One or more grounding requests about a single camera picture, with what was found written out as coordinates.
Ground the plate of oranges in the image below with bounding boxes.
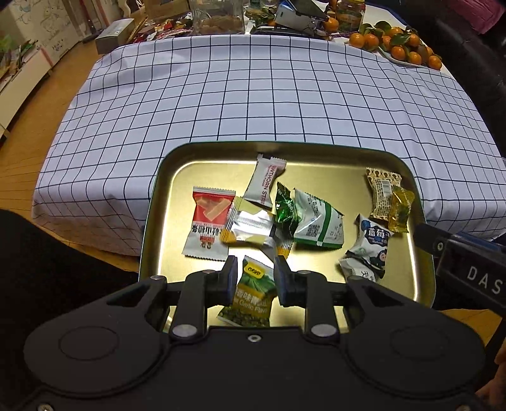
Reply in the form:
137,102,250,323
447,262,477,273
348,21,442,70

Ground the blue checked tablecloth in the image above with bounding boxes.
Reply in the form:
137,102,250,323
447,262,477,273
32,35,505,256

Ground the blueberry white snack packet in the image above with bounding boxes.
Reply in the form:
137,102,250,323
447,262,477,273
339,214,393,283

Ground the person's hand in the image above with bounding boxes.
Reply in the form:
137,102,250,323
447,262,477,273
476,344,506,410

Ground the yellow gold candy packet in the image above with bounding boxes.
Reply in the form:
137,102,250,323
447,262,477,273
388,186,415,233

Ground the grey box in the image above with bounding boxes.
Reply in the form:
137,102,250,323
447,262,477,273
95,18,135,55

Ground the red white snack packet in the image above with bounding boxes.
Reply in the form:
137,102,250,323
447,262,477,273
183,187,236,261

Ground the beige patterned snack packet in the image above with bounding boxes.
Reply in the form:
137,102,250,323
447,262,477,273
365,168,402,221

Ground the white hawthorn strip packet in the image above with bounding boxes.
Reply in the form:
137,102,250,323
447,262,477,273
244,154,287,209

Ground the gold metal tray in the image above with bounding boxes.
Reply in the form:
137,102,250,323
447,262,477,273
138,140,438,332

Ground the pink cushion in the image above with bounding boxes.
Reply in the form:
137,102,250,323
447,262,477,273
460,0,505,34

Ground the dark green candy wrapper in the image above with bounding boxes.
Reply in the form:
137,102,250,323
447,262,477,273
275,182,299,237

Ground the white green snack packet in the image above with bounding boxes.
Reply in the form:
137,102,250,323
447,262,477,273
293,189,344,249

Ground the single orange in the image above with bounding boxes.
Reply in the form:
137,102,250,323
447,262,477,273
323,17,340,34

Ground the jar with printed label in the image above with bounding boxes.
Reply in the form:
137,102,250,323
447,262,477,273
336,0,365,34

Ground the white low cabinet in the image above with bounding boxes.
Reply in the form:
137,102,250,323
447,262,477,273
1,48,52,139

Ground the green garlic peas packet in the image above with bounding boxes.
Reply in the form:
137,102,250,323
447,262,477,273
218,256,277,328

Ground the glass jar with snacks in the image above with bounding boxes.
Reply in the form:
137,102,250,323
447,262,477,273
189,0,244,35

